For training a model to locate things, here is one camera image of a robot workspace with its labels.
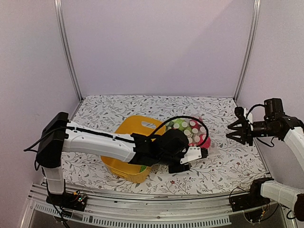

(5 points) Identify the floral tablecloth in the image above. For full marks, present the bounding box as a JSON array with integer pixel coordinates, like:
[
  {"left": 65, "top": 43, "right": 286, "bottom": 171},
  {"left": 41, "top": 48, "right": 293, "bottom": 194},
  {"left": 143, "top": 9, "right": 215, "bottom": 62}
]
[{"left": 62, "top": 95, "right": 269, "bottom": 195}]

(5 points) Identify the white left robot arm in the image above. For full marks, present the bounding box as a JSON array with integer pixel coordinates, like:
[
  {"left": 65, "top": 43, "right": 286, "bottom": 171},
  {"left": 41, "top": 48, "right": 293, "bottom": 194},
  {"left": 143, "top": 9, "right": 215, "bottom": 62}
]
[{"left": 24, "top": 112, "right": 190, "bottom": 206}]

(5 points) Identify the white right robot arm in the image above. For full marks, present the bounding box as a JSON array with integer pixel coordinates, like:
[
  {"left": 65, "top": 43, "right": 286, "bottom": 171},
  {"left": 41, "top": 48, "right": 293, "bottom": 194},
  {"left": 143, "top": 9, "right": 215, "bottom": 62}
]
[{"left": 226, "top": 98, "right": 304, "bottom": 222}]

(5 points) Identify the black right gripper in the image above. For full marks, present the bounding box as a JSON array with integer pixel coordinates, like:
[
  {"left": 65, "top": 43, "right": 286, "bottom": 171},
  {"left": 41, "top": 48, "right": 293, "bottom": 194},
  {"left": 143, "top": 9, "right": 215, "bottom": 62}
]
[{"left": 226, "top": 119, "right": 278, "bottom": 146}]

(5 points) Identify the green toy apple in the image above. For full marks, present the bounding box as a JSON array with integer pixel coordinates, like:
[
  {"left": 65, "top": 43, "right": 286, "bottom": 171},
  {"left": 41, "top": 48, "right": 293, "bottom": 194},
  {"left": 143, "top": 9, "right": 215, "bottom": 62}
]
[{"left": 166, "top": 119, "right": 190, "bottom": 132}]

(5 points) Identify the left aluminium frame post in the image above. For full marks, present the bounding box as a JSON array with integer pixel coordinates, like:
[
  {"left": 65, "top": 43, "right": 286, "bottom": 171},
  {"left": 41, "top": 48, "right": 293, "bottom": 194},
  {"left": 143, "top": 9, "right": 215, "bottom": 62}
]
[{"left": 54, "top": 0, "right": 83, "bottom": 102}]

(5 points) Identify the red toy apple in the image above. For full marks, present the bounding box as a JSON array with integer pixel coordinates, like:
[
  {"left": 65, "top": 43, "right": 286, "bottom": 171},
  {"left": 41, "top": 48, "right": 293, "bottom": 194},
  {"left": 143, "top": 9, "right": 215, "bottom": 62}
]
[{"left": 199, "top": 134, "right": 211, "bottom": 149}]

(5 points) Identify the green toy cucumber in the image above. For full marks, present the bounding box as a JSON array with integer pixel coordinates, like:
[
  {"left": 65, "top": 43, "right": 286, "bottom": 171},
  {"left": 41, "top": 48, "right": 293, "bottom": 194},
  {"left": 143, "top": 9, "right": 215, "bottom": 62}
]
[{"left": 140, "top": 166, "right": 147, "bottom": 172}]

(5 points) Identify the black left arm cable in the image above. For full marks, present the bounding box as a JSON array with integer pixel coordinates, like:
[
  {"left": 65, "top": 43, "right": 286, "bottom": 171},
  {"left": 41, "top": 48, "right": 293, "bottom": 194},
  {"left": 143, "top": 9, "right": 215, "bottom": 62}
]
[{"left": 148, "top": 115, "right": 210, "bottom": 149}]

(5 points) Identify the aluminium frame post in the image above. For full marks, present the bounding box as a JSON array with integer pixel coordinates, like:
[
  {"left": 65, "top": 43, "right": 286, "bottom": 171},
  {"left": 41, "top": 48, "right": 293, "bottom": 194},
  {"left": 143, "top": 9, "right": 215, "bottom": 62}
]
[
  {"left": 54, "top": 0, "right": 83, "bottom": 102},
  {"left": 233, "top": 0, "right": 261, "bottom": 103}
]

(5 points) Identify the clear zip top bag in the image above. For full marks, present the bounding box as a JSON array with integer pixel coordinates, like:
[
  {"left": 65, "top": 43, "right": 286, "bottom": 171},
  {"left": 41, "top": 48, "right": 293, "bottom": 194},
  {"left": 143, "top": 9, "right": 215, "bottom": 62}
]
[{"left": 165, "top": 117, "right": 220, "bottom": 158}]

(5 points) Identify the right aluminium frame post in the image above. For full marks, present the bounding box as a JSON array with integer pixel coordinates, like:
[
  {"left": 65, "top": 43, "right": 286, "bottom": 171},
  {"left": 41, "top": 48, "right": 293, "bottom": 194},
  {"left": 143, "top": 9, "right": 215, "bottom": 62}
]
[{"left": 233, "top": 0, "right": 261, "bottom": 103}]

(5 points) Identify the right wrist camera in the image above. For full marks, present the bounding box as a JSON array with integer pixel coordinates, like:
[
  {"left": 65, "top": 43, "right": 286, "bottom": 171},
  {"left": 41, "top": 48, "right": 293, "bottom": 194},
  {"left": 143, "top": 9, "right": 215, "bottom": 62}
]
[{"left": 235, "top": 106, "right": 253, "bottom": 130}]

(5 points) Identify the yellow plastic basket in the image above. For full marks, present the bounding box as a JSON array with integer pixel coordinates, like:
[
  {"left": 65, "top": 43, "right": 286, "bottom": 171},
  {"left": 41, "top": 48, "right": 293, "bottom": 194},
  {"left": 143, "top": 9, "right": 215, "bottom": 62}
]
[{"left": 101, "top": 115, "right": 161, "bottom": 183}]

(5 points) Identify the red toy tomato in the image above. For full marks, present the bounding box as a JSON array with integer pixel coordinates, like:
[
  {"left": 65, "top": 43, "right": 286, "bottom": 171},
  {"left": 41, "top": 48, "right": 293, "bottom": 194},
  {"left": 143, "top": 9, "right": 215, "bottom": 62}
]
[{"left": 189, "top": 120, "right": 206, "bottom": 144}]

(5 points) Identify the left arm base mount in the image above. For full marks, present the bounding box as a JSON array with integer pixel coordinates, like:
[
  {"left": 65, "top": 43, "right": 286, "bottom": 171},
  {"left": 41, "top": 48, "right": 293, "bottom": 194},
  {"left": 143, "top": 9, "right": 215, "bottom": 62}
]
[{"left": 46, "top": 191, "right": 88, "bottom": 212}]

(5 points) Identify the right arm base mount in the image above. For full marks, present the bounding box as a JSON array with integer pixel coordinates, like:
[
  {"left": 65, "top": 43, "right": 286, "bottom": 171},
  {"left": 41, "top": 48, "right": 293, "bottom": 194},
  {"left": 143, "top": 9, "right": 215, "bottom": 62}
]
[{"left": 228, "top": 177, "right": 274, "bottom": 223}]

